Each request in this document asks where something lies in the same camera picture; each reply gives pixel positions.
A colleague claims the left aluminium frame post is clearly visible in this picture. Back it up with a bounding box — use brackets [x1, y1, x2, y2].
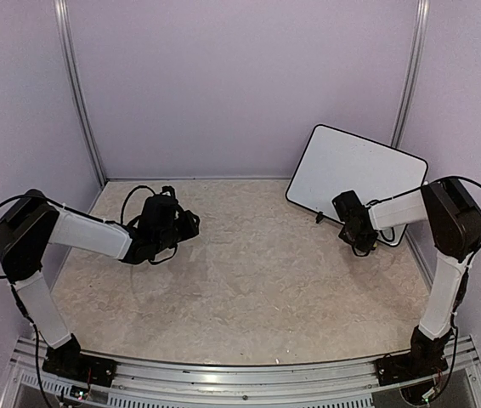
[54, 0, 108, 189]

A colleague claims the front aluminium rail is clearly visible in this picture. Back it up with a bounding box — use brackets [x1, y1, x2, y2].
[0, 337, 481, 407]

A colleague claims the aluminium frame post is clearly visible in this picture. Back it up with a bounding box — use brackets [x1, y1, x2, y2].
[54, 0, 108, 189]
[390, 0, 430, 150]

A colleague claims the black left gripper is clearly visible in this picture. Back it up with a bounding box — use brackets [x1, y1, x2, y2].
[155, 209, 200, 253]

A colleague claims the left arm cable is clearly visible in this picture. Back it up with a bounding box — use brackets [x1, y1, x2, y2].
[119, 184, 161, 224]

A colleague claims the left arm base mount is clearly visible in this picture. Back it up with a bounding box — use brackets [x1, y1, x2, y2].
[42, 349, 117, 388]

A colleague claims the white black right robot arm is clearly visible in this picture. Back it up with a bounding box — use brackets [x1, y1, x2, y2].
[331, 175, 481, 377]

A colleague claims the right aluminium frame post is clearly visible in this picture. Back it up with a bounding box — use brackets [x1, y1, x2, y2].
[390, 0, 430, 150]

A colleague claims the black framed whiteboard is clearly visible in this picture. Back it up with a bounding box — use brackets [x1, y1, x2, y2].
[286, 125, 428, 247]

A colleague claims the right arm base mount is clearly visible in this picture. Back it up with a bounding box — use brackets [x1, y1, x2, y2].
[374, 353, 449, 387]

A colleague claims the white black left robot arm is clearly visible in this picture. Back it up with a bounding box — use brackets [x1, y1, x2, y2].
[0, 185, 201, 378]

